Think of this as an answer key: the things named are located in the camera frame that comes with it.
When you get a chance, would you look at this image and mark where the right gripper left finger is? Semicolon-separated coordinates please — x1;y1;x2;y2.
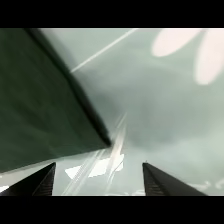
0;162;57;197

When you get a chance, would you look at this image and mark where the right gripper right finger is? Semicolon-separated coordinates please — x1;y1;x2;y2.
142;162;208;197

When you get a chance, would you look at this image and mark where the dark green garment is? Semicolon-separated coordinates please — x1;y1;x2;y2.
0;27;113;174

